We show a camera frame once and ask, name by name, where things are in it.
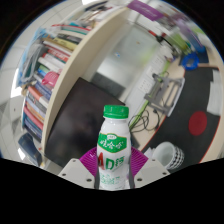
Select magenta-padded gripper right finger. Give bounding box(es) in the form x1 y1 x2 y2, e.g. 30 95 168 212
128 146 171 190

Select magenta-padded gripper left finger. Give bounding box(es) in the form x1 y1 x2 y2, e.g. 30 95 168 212
57 146 100 190

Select white drink bottle green cap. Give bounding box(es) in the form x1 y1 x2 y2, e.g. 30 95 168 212
96 104 132 192

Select black white patterned mug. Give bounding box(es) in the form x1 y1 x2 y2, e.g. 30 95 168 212
151 141 185 171

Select black computer monitor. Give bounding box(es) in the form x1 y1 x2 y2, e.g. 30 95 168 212
43 77 126 169

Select flat round red coaster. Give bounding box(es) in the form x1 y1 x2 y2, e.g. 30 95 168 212
188 110 208 137

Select wooden shelf with books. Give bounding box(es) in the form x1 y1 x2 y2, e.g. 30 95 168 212
16 1 134 168

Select black desk mat red edge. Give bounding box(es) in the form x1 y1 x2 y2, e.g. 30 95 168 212
139 64 224 164

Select white paper slip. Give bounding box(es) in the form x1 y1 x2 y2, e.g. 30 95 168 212
206 69 224 116

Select purple hanging pennant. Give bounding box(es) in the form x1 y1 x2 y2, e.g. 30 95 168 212
126 0 164 22

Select black tangled cables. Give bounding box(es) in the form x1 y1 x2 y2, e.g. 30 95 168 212
128 109 159 133

